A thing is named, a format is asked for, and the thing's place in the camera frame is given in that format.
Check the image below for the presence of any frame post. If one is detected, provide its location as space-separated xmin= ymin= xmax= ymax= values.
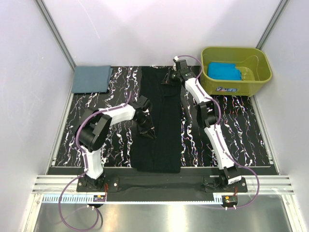
xmin=34 ymin=0 xmax=76 ymax=71
xmin=255 ymin=0 xmax=290 ymax=50

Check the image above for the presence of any olive green plastic tub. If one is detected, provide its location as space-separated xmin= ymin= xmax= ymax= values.
xmin=200 ymin=46 xmax=272 ymax=97

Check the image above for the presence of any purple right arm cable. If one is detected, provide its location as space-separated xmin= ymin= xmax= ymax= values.
xmin=172 ymin=54 xmax=260 ymax=210

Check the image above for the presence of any right rear frame post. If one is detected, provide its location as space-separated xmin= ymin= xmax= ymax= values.
xmin=255 ymin=0 xmax=290 ymax=50

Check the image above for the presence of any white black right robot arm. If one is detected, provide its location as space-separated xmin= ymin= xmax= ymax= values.
xmin=162 ymin=56 xmax=242 ymax=188

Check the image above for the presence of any folded grey t shirt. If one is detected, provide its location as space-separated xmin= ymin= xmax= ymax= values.
xmin=71 ymin=66 xmax=112 ymax=94

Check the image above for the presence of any left rear frame post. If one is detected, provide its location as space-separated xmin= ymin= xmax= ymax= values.
xmin=34 ymin=0 xmax=76 ymax=71

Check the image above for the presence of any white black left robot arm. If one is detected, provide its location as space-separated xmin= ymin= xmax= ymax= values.
xmin=74 ymin=96 xmax=156 ymax=191

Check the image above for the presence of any white slotted cable duct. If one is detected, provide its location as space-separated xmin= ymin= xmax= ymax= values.
xmin=42 ymin=193 xmax=239 ymax=205

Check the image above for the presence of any black t shirt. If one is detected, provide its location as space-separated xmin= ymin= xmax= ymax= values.
xmin=130 ymin=66 xmax=183 ymax=173

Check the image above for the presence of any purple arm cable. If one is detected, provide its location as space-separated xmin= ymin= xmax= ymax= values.
xmin=57 ymin=91 xmax=104 ymax=230
xmin=172 ymin=54 xmax=260 ymax=210

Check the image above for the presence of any silver aluminium frame rail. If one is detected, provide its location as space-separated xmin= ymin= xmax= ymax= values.
xmin=32 ymin=175 xmax=294 ymax=196

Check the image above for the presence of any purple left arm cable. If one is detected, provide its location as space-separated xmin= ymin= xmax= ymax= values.
xmin=57 ymin=91 xmax=104 ymax=230

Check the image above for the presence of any blue t shirt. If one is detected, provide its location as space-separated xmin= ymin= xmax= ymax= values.
xmin=207 ymin=62 xmax=242 ymax=81

